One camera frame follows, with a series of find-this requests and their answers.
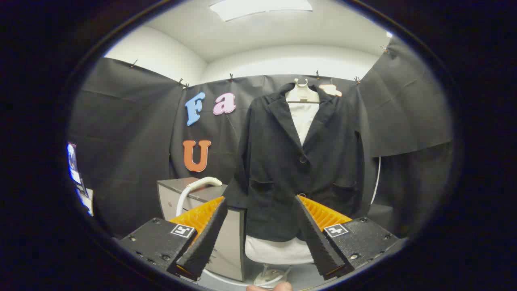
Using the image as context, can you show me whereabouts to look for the white dress form torso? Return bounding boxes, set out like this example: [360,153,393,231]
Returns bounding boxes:
[245,78,320,266]

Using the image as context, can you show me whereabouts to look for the white steamer hose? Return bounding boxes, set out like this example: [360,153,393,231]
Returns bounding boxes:
[176,184,195,217]

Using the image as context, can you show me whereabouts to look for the grey drawer cabinet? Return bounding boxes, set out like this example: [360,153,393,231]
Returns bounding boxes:
[157,177,247,282]

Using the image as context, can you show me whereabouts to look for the black blazer jacket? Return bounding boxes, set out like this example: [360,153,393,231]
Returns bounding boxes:
[223,82,378,242]

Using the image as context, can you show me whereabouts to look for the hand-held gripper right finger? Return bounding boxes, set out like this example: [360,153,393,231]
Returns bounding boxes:
[294,194,408,281]

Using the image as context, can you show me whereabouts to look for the colourful printed papers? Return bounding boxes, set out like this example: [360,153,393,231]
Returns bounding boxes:
[66,141,95,217]

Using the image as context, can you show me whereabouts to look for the thin white cable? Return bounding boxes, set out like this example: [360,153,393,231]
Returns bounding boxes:
[370,157,382,205]

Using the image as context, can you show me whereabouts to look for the black backdrop cloth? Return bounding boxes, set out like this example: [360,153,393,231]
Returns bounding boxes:
[68,37,454,239]

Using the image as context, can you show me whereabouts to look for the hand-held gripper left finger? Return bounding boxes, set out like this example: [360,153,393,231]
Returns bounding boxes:
[118,196,229,282]

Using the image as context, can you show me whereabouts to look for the dress form stand base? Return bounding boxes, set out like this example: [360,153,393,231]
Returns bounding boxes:
[253,264,292,287]

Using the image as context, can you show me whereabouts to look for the ceiling light panel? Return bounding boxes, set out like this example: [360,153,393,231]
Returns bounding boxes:
[209,0,313,22]

